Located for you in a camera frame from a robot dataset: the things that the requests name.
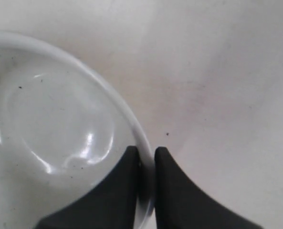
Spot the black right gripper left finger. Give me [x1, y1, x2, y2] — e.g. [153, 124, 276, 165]
[36, 146, 140, 229]

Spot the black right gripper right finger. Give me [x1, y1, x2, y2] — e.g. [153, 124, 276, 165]
[155, 146, 260, 229]

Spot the white ceramic bowl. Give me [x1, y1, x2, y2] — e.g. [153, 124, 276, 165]
[0, 31, 155, 229]

